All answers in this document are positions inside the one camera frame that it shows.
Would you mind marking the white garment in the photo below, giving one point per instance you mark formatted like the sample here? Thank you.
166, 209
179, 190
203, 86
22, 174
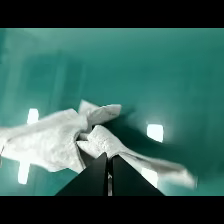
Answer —
53, 140

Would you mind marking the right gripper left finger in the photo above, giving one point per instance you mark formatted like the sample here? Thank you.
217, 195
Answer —
92, 181

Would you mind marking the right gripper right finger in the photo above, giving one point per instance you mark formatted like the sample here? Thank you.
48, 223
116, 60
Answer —
128, 181

